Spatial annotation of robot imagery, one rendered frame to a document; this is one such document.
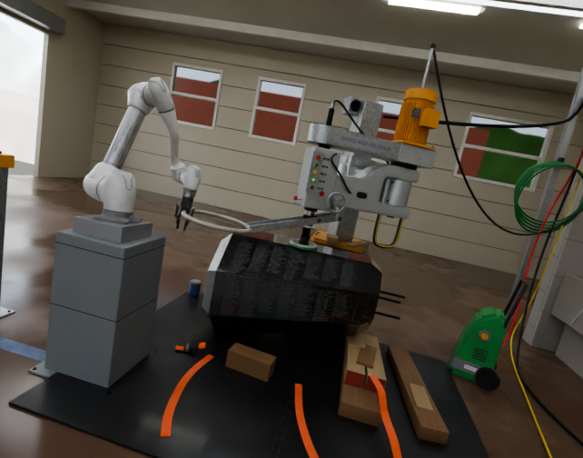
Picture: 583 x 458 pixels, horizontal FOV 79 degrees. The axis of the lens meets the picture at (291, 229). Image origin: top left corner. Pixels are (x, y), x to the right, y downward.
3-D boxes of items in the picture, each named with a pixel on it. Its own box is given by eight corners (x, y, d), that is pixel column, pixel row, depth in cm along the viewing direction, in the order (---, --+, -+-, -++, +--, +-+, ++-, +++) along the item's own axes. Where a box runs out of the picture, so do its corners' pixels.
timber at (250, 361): (224, 366, 231) (228, 349, 229) (232, 358, 242) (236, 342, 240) (267, 382, 223) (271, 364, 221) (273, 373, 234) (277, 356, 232)
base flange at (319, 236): (316, 233, 369) (317, 228, 369) (363, 243, 361) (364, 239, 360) (310, 241, 322) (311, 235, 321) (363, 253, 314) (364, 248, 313)
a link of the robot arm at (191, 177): (201, 191, 240) (191, 186, 249) (206, 168, 238) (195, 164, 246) (187, 189, 232) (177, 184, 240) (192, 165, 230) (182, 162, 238)
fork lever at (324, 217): (334, 216, 275) (334, 210, 274) (344, 221, 257) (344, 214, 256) (246, 228, 259) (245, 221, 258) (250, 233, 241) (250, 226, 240)
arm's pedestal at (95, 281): (109, 398, 185) (127, 252, 171) (27, 372, 192) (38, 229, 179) (161, 353, 233) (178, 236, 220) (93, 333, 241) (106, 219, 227)
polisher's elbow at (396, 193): (376, 201, 280) (381, 176, 276) (395, 204, 288) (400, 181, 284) (391, 205, 263) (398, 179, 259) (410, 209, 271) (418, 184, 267)
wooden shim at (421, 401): (408, 384, 239) (409, 383, 238) (423, 388, 237) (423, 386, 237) (416, 408, 214) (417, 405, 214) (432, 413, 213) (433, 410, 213)
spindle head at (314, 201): (337, 213, 277) (350, 155, 269) (348, 218, 256) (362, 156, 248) (293, 205, 266) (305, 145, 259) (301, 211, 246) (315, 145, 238)
